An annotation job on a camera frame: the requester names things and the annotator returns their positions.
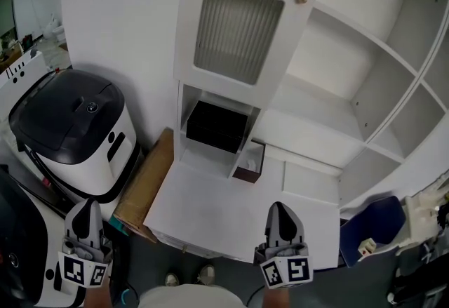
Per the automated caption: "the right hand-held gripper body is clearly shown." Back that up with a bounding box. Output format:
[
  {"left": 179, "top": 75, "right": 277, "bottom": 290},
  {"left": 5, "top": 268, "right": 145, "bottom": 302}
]
[{"left": 253, "top": 243, "right": 314, "bottom": 290}]

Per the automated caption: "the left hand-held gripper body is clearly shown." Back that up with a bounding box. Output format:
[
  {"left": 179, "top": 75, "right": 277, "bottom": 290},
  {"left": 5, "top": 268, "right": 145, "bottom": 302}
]
[{"left": 58, "top": 238, "right": 113, "bottom": 289}]

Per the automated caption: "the white cabinet shelf unit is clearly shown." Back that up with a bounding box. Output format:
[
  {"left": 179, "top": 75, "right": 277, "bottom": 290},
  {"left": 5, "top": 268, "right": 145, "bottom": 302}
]
[{"left": 173, "top": 0, "right": 449, "bottom": 211}]

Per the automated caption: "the white cabinet glass door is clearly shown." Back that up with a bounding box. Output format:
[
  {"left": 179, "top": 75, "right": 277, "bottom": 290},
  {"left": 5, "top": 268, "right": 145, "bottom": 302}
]
[{"left": 173, "top": 0, "right": 333, "bottom": 110}]

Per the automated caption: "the person's right forearm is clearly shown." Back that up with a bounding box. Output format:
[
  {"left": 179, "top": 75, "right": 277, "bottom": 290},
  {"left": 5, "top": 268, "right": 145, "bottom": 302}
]
[{"left": 263, "top": 287, "right": 292, "bottom": 308}]

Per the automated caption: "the person's left forearm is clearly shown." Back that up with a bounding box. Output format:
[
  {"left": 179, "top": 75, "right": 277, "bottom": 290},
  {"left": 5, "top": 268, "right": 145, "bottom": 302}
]
[{"left": 83, "top": 286, "right": 114, "bottom": 308}]

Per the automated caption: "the white table top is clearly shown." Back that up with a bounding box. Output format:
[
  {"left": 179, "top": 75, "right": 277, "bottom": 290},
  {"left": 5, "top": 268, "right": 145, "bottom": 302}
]
[{"left": 142, "top": 140, "right": 342, "bottom": 271}]

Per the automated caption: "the teal plastic piece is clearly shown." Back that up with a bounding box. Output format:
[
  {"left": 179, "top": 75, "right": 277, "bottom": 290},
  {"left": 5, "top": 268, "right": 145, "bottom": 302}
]
[{"left": 109, "top": 216, "right": 130, "bottom": 236}]

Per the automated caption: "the white machine with black lid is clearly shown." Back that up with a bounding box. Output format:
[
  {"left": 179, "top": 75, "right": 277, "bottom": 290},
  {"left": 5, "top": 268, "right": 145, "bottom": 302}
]
[
  {"left": 0, "top": 165, "right": 87, "bottom": 308},
  {"left": 8, "top": 69, "right": 142, "bottom": 205}
]

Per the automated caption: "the brown cardboard box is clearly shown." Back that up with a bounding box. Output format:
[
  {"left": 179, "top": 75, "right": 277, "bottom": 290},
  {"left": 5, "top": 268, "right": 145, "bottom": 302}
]
[{"left": 112, "top": 128, "right": 175, "bottom": 244}]

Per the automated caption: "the dark brown tissue box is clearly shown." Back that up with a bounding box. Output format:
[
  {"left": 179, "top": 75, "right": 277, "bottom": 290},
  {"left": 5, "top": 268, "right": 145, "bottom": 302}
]
[{"left": 232, "top": 141, "right": 267, "bottom": 184}]

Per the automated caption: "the white device with red button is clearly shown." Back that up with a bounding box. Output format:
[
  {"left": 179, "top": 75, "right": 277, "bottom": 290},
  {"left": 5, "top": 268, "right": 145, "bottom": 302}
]
[{"left": 357, "top": 237, "right": 377, "bottom": 258}]

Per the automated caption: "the person's right shoe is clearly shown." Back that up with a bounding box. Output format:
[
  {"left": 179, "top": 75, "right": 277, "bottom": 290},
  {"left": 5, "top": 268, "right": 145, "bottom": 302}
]
[{"left": 197, "top": 264, "right": 217, "bottom": 287}]

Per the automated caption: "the blue chair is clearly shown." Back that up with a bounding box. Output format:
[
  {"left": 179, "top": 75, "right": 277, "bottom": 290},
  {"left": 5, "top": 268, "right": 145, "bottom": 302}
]
[{"left": 338, "top": 194, "right": 408, "bottom": 269}]

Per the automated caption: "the person's white clothing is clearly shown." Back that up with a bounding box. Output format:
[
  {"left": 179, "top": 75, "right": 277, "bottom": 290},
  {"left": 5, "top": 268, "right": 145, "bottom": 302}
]
[{"left": 138, "top": 283, "right": 247, "bottom": 308}]

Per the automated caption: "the black box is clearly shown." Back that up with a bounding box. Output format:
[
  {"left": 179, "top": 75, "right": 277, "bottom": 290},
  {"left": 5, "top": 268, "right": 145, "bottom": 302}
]
[{"left": 185, "top": 100, "right": 250, "bottom": 155}]

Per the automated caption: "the white boxy machine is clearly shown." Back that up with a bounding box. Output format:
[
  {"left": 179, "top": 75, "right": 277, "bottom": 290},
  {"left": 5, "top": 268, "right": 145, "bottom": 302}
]
[{"left": 0, "top": 49, "right": 50, "bottom": 101}]

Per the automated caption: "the black cable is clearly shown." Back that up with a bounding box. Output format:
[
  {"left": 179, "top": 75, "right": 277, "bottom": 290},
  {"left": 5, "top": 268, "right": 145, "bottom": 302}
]
[{"left": 21, "top": 143, "right": 71, "bottom": 212}]

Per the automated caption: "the white plastic frame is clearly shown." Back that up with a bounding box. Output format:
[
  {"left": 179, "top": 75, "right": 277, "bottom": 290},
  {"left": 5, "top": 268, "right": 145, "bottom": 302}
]
[{"left": 398, "top": 168, "right": 449, "bottom": 248}]

